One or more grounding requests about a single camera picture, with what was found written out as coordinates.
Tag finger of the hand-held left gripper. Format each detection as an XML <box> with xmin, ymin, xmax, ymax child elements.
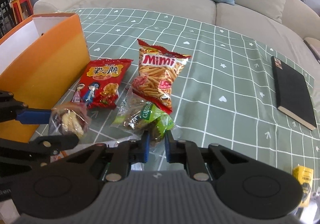
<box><xmin>0</xmin><ymin>134</ymin><xmax>80</xmax><ymax>162</ymax></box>
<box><xmin>0</xmin><ymin>91</ymin><xmax>54</xmax><ymax>125</ymax></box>

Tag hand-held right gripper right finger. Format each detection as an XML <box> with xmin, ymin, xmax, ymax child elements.
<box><xmin>164</xmin><ymin>130</ymin><xmax>260</xmax><ymax>181</ymax></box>

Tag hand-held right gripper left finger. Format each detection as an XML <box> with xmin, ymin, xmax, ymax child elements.
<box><xmin>54</xmin><ymin>130</ymin><xmax>150</xmax><ymax>181</ymax></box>

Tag clear cracker packet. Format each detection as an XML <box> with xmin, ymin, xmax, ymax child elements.
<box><xmin>49</xmin><ymin>103</ymin><xmax>92</xmax><ymax>139</ymax></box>

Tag green candy bag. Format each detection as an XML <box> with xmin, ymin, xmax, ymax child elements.
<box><xmin>111</xmin><ymin>86</ymin><xmax>175</xmax><ymax>148</ymax></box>

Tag orange cardboard box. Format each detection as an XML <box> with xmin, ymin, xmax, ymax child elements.
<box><xmin>0</xmin><ymin>13</ymin><xmax>91</xmax><ymax>143</ymax></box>

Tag orange stick snack packet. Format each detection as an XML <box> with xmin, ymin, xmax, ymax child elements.
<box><xmin>132</xmin><ymin>38</ymin><xmax>193</xmax><ymax>115</ymax></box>

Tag red cartoon snack packet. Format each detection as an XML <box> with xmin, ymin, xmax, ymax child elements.
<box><xmin>72</xmin><ymin>58</ymin><xmax>133</xmax><ymax>110</ymax></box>

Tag green checked tablecloth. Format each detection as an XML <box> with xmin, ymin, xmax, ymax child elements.
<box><xmin>32</xmin><ymin>8</ymin><xmax>320</xmax><ymax>182</ymax></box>

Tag stacked red yellow stools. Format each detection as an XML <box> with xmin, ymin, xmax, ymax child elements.
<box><xmin>10</xmin><ymin>0</ymin><xmax>34</xmax><ymax>24</ymax></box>

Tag black chair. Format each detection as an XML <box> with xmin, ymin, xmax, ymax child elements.
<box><xmin>0</xmin><ymin>0</ymin><xmax>15</xmax><ymax>38</ymax></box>

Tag black notebook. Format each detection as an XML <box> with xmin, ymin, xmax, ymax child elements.
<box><xmin>271</xmin><ymin>56</ymin><xmax>317</xmax><ymax>131</ymax></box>

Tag small yellow box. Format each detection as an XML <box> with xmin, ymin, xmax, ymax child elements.
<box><xmin>292</xmin><ymin>166</ymin><xmax>314</xmax><ymax>207</ymax></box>

